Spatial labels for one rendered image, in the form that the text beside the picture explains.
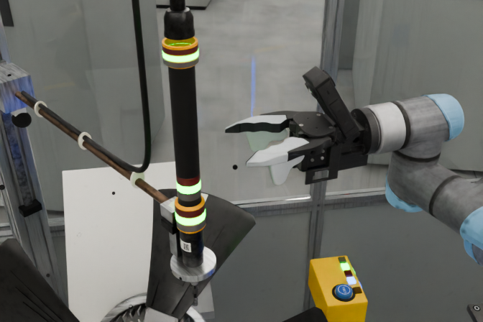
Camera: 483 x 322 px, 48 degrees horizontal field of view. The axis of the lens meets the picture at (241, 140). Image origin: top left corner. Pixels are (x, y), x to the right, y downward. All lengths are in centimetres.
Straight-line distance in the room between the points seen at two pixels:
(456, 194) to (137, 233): 70
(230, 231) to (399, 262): 114
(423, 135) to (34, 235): 108
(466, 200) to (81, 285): 82
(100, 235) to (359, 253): 100
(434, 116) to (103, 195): 74
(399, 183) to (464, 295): 144
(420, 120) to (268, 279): 119
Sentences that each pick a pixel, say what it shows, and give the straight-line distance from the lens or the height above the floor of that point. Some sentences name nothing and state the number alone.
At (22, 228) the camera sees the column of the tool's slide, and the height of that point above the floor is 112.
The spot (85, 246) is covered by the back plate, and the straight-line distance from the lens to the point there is 127.
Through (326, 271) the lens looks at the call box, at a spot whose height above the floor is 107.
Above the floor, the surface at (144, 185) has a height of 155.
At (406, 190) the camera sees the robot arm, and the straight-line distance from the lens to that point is 91.
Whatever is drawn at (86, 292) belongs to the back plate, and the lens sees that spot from 128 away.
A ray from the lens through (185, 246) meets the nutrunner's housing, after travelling 82.
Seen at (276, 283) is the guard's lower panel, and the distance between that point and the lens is 196.
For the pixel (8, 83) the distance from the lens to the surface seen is 123.
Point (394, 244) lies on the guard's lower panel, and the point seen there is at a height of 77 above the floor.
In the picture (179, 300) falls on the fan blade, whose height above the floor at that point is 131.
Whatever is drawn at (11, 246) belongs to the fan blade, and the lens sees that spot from 101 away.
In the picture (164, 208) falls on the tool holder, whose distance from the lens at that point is 82.
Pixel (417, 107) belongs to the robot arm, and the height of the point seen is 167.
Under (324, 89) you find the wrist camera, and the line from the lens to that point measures 75.
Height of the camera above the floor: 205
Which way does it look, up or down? 31 degrees down
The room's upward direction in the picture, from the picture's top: straight up
